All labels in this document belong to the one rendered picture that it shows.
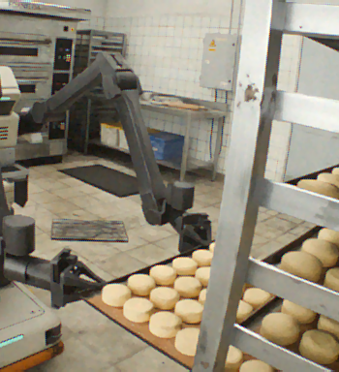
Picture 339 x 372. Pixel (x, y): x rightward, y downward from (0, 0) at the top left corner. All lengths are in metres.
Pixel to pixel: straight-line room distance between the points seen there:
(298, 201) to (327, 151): 4.25
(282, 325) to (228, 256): 0.14
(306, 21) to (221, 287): 0.28
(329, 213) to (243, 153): 0.10
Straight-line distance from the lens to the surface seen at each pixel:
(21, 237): 0.76
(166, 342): 0.64
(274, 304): 0.60
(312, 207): 0.41
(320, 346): 0.51
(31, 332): 1.81
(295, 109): 0.40
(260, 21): 0.39
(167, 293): 0.72
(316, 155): 4.71
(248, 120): 0.39
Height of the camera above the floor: 1.34
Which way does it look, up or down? 15 degrees down
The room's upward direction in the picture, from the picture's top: 6 degrees clockwise
